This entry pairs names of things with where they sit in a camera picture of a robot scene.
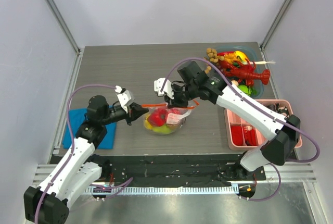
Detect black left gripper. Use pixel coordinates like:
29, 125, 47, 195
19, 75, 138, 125
100, 102, 148, 126

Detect yellow toy pear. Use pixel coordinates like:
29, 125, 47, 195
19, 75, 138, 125
144, 114, 154, 131

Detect clear orange zip bag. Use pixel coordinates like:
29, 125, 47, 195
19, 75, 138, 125
142, 99, 199, 135

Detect red toy bell pepper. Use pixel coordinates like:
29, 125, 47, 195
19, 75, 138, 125
147, 108, 168, 127

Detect green toy apple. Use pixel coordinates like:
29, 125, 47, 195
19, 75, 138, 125
152, 125, 172, 135

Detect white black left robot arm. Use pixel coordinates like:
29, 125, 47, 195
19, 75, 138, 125
23, 93, 148, 223

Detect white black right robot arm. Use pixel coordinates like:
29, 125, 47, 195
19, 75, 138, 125
158, 58, 301, 180

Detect blue folded t-shirt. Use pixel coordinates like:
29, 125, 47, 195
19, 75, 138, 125
62, 108, 117, 150

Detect brown longan bunch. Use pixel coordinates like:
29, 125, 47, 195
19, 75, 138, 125
204, 48, 219, 74

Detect white toy garlic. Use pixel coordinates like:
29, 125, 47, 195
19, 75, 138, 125
231, 80, 239, 86

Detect red toy meat piece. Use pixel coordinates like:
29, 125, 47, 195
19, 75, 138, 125
230, 125, 244, 146

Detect yellow toy pepper pieces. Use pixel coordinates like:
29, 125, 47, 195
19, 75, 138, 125
217, 52, 242, 64

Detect pink compartment tray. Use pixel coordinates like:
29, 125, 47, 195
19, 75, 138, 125
224, 99, 293, 151

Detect green toy lime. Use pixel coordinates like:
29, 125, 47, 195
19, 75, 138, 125
238, 85, 252, 96

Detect red toy lobster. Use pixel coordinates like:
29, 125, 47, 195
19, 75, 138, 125
219, 60, 271, 86

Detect yellow red toy fruit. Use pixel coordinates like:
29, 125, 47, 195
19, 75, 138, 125
234, 51, 248, 63

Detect teal fruit basket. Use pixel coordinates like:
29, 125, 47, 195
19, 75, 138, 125
214, 43, 264, 99

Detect dark sushi roll middle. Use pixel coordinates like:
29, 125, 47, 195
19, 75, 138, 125
267, 104, 276, 111

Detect flowered sushi roll right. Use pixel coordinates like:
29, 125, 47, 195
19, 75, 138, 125
277, 106, 290, 117

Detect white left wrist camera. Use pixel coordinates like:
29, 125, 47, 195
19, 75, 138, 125
115, 85, 134, 113

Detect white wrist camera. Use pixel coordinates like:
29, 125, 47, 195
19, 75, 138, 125
115, 85, 134, 113
153, 78, 174, 99

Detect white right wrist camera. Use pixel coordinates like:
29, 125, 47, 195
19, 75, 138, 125
153, 78, 174, 99

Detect white perforated cable duct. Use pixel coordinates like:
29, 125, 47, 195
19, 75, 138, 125
82, 184, 239, 196

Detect aluminium frame rail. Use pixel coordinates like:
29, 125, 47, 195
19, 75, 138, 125
32, 163, 317, 185

